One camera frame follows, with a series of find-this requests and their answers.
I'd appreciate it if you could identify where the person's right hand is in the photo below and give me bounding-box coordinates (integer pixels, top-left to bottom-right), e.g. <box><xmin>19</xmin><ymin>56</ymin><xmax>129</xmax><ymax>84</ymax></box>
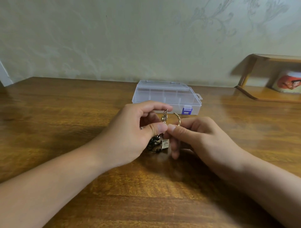
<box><xmin>166</xmin><ymin>117</ymin><xmax>246</xmax><ymax>181</ymax></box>

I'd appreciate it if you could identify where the person's left hand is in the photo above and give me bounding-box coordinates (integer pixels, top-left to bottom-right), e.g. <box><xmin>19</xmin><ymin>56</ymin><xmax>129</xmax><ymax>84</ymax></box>
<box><xmin>89</xmin><ymin>101</ymin><xmax>174</xmax><ymax>171</ymax></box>

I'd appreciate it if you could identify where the clear plastic organizer box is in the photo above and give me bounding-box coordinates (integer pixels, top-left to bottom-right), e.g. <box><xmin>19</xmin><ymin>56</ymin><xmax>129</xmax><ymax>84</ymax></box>
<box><xmin>132</xmin><ymin>80</ymin><xmax>203</xmax><ymax>116</ymax></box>

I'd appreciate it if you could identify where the person's left forearm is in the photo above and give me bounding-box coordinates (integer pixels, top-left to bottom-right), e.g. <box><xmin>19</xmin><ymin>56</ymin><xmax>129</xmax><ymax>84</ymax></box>
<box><xmin>0</xmin><ymin>143</ymin><xmax>116</xmax><ymax>228</ymax></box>

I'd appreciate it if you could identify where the person's right forearm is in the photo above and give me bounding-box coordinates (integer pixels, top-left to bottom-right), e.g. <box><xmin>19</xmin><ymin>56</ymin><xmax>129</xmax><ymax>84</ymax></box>
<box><xmin>219</xmin><ymin>153</ymin><xmax>301</xmax><ymax>228</ymax></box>

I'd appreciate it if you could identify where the wooden shelf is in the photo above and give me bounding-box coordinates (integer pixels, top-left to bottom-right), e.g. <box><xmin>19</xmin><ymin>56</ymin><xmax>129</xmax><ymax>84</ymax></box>
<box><xmin>235</xmin><ymin>54</ymin><xmax>301</xmax><ymax>103</ymax></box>

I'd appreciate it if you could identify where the white printed mug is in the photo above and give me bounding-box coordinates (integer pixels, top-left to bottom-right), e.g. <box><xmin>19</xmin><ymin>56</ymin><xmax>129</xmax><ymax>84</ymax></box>
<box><xmin>271</xmin><ymin>70</ymin><xmax>301</xmax><ymax>94</ymax></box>

